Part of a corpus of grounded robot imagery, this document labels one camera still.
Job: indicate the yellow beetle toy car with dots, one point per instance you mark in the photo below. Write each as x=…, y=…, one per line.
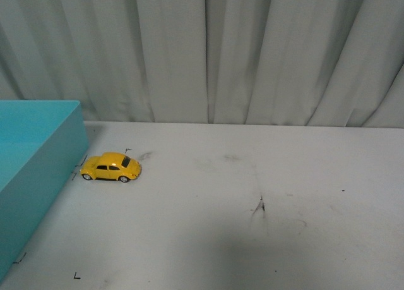
x=111, y=166

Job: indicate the pale grey-green curtain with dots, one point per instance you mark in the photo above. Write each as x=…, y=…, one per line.
x=272, y=62

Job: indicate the turquoise storage box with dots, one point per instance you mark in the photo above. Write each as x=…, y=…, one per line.
x=41, y=143

